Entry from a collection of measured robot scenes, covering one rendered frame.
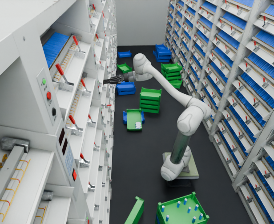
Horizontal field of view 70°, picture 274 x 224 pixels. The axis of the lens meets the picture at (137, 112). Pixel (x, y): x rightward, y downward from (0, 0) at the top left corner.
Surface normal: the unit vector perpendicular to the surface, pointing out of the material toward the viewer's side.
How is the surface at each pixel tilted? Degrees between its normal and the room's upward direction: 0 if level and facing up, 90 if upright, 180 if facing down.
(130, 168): 0
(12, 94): 90
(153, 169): 0
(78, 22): 90
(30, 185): 19
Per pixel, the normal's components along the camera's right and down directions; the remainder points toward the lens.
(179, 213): 0.01, -0.79
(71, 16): 0.07, 0.61
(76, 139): 0.33, -0.76
